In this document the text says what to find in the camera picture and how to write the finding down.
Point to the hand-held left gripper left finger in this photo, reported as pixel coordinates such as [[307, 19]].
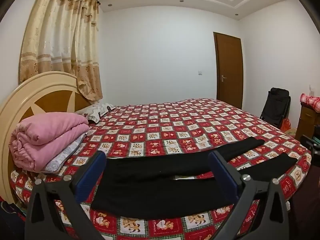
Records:
[[90, 173]]

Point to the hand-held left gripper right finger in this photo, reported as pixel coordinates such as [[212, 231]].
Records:
[[225, 177]]

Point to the black pants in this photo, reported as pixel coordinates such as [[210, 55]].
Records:
[[150, 180]]

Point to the wooden cabinet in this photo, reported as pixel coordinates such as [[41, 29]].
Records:
[[308, 122]]

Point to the grey patterned folded quilt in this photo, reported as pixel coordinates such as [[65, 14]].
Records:
[[65, 155]]

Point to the orange plastic bag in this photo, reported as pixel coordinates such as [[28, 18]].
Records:
[[285, 125]]

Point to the red plaid cloth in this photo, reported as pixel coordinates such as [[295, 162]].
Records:
[[311, 102]]

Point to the black folding chair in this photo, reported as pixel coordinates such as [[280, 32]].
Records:
[[275, 105]]

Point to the pink folded quilt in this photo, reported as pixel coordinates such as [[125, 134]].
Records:
[[50, 135]]

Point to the patterned pillow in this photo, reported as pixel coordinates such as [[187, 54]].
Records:
[[97, 110]]

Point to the red printed bedspread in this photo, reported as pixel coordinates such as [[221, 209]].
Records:
[[175, 130]]

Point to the dark cloth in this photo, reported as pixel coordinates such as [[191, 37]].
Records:
[[10, 220]]

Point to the cream wooden headboard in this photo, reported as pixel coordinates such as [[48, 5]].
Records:
[[15, 100]]

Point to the brown wooden door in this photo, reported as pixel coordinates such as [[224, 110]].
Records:
[[230, 67]]

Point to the beige patterned curtain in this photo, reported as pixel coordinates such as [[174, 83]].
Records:
[[62, 42]]

